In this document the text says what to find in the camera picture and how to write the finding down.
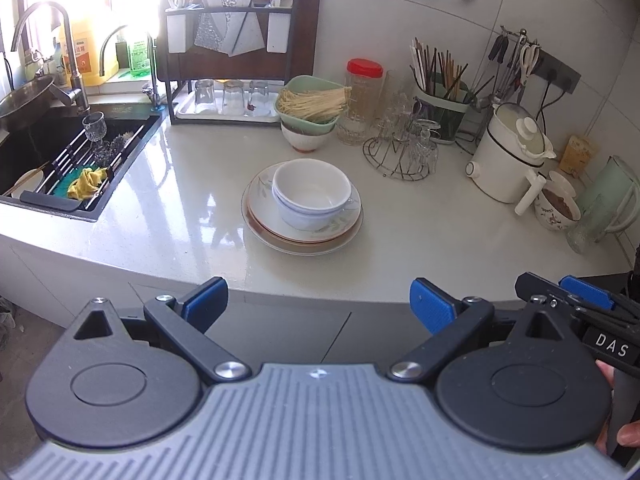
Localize white utensil holder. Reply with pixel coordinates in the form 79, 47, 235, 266
266, 9, 291, 55
167, 9, 194, 55

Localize yellow oil bottle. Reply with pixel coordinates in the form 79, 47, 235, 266
59, 14, 121, 87

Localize inverted cut-glass cup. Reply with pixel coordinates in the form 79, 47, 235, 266
92, 139, 116, 166

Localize black dish rack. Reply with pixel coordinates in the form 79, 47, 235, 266
157, 0, 297, 127

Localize yellow cloth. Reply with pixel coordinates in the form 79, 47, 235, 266
66, 166, 109, 200

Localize white electric pot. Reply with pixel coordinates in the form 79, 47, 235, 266
465, 102, 557, 205

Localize grey wall socket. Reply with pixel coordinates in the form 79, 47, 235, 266
535, 50, 582, 92

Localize white bowl with red base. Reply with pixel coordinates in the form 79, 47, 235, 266
280, 124, 337, 155

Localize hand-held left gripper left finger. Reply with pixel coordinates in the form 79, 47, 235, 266
72, 276, 252, 384

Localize green plastic basket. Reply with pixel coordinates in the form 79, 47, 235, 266
273, 75, 349, 126

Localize clear glass tumbler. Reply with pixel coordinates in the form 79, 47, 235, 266
247, 79, 271, 115
221, 79, 245, 115
193, 78, 216, 114

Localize kitchen scissors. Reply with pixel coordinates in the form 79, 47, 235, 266
519, 42, 542, 87

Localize white tray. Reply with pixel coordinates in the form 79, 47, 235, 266
174, 87, 281, 124

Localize steel pan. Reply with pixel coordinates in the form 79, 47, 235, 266
0, 75, 74, 134

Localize dried noodles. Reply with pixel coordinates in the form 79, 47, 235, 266
276, 86, 354, 124

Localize silver patterned board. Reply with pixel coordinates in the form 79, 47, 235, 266
193, 0, 269, 57

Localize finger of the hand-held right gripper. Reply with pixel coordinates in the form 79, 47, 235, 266
514, 272, 591, 322
558, 274, 640, 319

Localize hanging kitchen utensils rack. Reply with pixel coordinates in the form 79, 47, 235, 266
470, 24, 544, 107

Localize textured glass cup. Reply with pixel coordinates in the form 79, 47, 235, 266
566, 194, 609, 255

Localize green chopstick holder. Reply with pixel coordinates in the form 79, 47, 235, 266
412, 85, 474, 144

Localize clear cut-glass goblet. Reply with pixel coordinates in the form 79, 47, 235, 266
414, 120, 441, 172

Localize small white ceramic bowl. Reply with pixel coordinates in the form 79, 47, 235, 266
272, 158, 352, 213

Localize floral ceramic mug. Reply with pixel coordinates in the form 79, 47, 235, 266
514, 169, 584, 233

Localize green detergent bottle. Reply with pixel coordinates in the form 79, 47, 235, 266
127, 29, 154, 80

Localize person's right hand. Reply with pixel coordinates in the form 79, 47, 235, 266
597, 362, 640, 449

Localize glass jar with red lid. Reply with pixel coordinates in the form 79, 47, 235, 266
335, 58, 386, 147

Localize pale green pitcher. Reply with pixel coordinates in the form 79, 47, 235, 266
582, 154, 640, 237

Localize yellow packet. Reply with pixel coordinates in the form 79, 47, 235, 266
558, 134, 599, 177

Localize teal scrub pad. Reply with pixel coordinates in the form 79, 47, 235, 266
52, 174, 87, 200

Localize bag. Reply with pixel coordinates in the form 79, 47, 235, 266
0, 294, 17, 347

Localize metal wire cup rack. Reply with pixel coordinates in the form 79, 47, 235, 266
362, 104, 441, 181

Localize bundle of chopsticks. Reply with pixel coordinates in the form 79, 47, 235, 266
408, 37, 471, 102

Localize small steel faucet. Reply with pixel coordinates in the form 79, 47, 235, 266
98, 24, 164, 109

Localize brown cutting board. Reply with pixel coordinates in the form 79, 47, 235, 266
155, 0, 322, 82

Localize pink flower pattern plate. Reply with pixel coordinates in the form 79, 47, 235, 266
241, 175, 365, 257

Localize clear glass jar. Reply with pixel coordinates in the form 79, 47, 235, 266
382, 70, 417, 127

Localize clear wine glass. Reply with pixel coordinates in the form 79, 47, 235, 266
81, 111, 107, 144

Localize black sink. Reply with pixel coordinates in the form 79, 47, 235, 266
0, 104, 169, 224

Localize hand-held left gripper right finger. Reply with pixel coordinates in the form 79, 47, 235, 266
389, 277, 569, 383

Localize tall steel faucet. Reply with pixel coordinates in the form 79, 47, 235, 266
10, 1, 91, 117

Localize roll-up drying rack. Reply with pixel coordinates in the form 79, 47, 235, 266
19, 114, 161, 211

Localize white rice bowl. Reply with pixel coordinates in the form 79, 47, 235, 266
10, 167, 51, 200

